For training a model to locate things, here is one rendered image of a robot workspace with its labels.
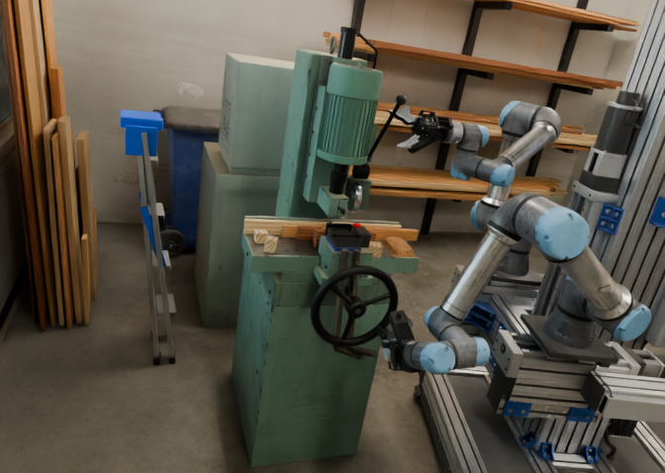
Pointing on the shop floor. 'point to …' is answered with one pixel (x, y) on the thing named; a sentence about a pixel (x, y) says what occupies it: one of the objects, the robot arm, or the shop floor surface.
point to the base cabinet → (298, 379)
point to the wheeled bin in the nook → (185, 172)
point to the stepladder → (145, 124)
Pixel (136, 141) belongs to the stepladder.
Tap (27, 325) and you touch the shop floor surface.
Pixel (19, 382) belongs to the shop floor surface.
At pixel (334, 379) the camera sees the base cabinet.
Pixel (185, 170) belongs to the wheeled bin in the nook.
